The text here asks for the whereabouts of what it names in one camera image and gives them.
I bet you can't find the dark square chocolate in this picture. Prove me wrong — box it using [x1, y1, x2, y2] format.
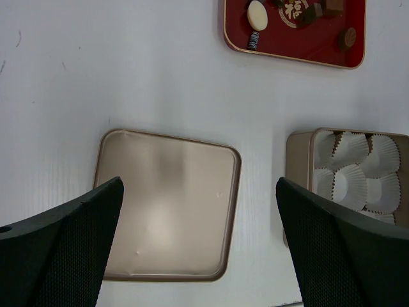
[297, 3, 323, 28]

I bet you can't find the white oval chocolate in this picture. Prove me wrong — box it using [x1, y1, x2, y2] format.
[247, 0, 268, 31]

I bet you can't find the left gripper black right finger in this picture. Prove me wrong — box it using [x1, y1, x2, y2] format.
[275, 177, 408, 306]

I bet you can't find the brown square chocolate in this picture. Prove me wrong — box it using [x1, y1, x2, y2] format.
[321, 0, 344, 17]

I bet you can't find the white paper cup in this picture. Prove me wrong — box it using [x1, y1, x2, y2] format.
[366, 173, 401, 214]
[360, 134, 401, 178]
[332, 131, 369, 169]
[332, 164, 367, 211]

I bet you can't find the gold tin lid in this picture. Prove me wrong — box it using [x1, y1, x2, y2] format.
[93, 129, 242, 282]

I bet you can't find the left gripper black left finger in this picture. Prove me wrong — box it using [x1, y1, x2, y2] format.
[1, 177, 124, 306]

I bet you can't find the red tray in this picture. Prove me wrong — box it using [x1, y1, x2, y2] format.
[223, 1, 366, 69]

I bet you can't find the black white striped chocolate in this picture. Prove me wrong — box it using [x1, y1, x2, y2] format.
[247, 31, 260, 51]

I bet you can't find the gold tin box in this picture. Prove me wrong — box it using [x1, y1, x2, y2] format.
[285, 128, 408, 228]

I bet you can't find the brown leaf chocolate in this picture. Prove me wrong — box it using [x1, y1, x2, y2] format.
[338, 27, 357, 52]

